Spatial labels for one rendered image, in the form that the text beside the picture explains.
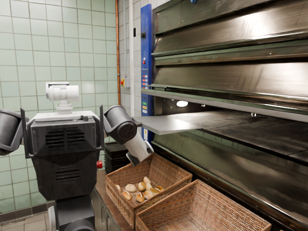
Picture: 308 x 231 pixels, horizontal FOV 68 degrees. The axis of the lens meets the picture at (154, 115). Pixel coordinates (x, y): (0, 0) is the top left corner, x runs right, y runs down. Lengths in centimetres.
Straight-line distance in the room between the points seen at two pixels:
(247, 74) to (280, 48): 21
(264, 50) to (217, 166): 72
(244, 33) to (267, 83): 29
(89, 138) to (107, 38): 214
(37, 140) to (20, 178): 211
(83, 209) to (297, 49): 108
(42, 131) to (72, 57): 198
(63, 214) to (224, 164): 93
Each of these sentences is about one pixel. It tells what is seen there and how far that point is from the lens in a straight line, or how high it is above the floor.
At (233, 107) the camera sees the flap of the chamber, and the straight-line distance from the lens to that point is 115.
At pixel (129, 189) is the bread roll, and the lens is 199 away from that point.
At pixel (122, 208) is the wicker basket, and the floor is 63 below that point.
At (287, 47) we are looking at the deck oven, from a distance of 119.
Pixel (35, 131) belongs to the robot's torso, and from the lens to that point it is 81.
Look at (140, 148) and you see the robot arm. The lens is 109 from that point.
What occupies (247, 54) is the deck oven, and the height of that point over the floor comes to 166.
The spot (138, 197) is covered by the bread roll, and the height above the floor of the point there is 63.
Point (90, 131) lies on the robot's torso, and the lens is 81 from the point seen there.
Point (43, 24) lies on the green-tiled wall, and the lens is 274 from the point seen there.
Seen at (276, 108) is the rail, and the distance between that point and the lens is 103.
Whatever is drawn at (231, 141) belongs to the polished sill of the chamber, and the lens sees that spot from 139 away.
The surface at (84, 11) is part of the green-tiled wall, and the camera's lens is 284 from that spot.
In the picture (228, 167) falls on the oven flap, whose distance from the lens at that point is 145.
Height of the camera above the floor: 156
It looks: 10 degrees down
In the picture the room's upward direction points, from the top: straight up
